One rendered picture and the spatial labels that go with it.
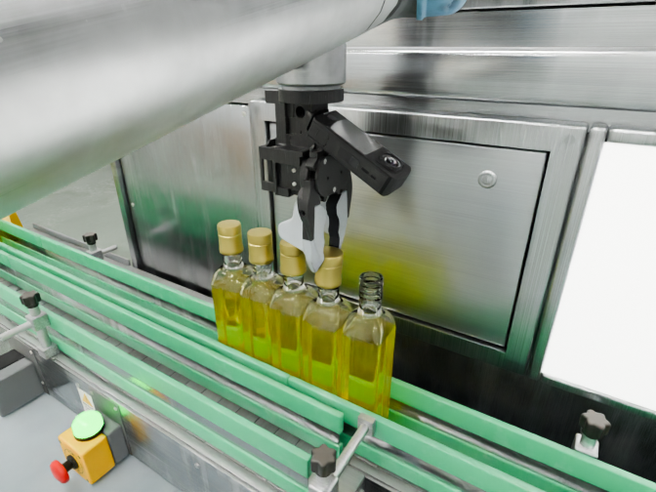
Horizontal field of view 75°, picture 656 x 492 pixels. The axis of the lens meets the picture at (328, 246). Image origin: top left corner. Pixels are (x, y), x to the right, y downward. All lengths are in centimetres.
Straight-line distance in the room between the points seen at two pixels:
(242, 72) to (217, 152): 68
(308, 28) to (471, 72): 38
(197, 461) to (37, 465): 34
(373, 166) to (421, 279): 26
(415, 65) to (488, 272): 28
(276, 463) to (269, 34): 51
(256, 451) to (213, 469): 9
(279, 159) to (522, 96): 28
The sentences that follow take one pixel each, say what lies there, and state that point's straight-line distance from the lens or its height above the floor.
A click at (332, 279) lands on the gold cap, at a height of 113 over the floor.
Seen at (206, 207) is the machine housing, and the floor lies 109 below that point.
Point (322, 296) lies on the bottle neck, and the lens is 55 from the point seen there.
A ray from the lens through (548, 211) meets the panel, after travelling 56.
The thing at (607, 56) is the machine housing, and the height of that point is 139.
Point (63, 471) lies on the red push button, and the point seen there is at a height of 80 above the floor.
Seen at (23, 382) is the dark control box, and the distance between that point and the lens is 105.
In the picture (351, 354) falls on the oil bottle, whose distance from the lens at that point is 56.
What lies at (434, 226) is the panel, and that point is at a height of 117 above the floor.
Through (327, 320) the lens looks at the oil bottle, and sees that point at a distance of 55.
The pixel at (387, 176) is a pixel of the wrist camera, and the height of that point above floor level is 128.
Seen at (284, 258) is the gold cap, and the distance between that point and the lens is 56.
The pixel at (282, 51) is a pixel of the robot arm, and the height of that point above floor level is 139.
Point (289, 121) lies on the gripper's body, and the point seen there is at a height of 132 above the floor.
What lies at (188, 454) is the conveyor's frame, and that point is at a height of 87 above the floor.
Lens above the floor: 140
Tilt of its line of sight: 25 degrees down
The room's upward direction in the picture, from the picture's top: straight up
